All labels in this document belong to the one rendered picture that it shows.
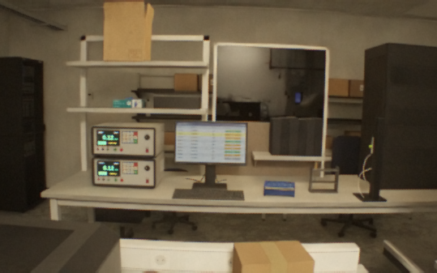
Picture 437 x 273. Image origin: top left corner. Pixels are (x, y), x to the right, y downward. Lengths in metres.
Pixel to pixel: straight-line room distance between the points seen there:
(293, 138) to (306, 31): 2.80
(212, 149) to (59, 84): 3.55
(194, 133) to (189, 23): 2.94
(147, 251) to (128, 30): 1.72
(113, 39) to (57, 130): 3.17
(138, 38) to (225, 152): 1.01
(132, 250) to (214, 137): 1.30
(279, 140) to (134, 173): 1.07
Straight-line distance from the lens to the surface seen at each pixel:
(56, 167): 5.73
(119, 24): 2.66
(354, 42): 5.47
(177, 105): 2.62
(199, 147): 2.45
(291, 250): 1.17
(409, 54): 2.77
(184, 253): 1.31
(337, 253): 1.37
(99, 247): 0.91
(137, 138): 2.41
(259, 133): 2.86
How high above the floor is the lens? 1.53
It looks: 6 degrees down
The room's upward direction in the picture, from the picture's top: 1 degrees clockwise
